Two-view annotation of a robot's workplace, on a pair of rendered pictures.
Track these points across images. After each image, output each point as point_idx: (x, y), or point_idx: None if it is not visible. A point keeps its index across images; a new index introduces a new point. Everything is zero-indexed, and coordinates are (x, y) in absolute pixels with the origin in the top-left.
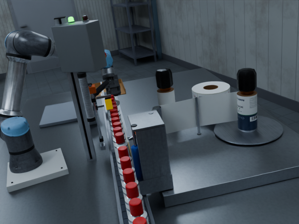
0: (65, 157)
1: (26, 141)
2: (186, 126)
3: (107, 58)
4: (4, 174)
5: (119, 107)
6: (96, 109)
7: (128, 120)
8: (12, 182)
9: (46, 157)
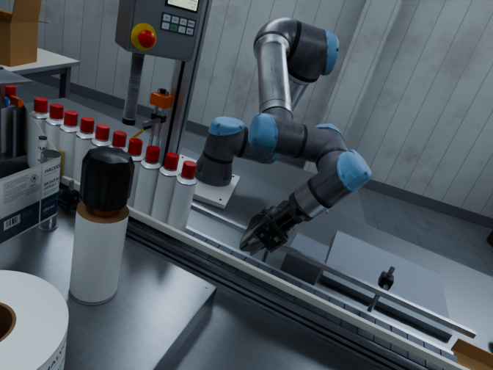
0: (197, 201)
1: (206, 142)
2: (2, 237)
3: (255, 119)
4: None
5: (298, 308)
6: (157, 137)
7: (240, 309)
8: (182, 156)
9: (210, 188)
